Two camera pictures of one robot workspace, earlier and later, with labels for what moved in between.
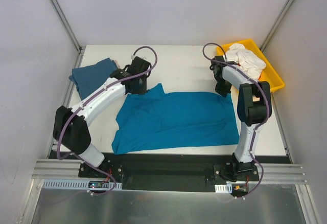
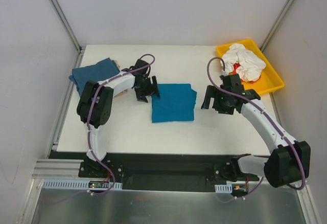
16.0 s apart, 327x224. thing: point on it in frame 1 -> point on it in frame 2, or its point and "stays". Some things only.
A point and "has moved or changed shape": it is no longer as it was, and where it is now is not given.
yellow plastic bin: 270,75 stays
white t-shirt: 250,64 stays
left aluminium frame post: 61,15 stays
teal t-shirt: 153,119 has moved or changed shape
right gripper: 223,88 -> 214,99
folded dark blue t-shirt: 86,78 stays
